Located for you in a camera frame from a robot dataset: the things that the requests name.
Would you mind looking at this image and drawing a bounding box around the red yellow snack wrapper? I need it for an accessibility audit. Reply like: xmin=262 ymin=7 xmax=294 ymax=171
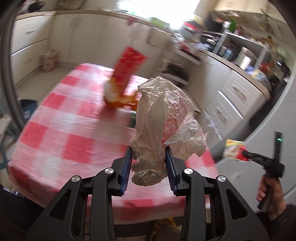
xmin=223 ymin=139 xmax=249 ymax=161

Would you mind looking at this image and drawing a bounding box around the white plastic bag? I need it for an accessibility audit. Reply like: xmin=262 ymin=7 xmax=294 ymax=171
xmin=130 ymin=76 xmax=206 ymax=186

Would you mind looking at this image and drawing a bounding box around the orange peel piece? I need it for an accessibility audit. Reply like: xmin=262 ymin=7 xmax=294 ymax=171
xmin=103 ymin=78 xmax=139 ymax=108

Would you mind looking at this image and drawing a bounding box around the red paper snack bag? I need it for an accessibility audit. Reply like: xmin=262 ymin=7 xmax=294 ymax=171
xmin=110 ymin=47 xmax=147 ymax=97

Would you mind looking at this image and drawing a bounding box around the clear plastic bottle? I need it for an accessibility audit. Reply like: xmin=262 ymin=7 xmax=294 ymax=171
xmin=128 ymin=110 xmax=137 ymax=128

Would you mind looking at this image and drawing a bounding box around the right hand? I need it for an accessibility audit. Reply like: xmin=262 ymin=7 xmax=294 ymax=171
xmin=256 ymin=175 xmax=287 ymax=221

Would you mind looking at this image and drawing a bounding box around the red checkered tablecloth table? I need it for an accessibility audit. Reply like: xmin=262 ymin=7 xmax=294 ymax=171
xmin=8 ymin=63 xmax=218 ymax=225

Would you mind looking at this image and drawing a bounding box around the white storage rack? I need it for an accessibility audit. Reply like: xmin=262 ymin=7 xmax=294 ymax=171
xmin=156 ymin=48 xmax=202 ymax=88

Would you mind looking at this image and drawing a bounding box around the blue box on floor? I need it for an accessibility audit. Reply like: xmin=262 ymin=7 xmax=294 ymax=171
xmin=18 ymin=99 xmax=38 ymax=123

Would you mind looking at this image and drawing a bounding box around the metal countertop shelf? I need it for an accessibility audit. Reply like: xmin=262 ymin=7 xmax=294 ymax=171
xmin=213 ymin=30 xmax=272 ymax=70

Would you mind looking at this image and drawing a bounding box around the floral waste basket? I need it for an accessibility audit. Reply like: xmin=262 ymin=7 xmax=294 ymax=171
xmin=41 ymin=50 xmax=57 ymax=73

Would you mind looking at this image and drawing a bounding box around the green basin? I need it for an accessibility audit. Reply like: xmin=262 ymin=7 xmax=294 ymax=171
xmin=150 ymin=17 xmax=170 ymax=28

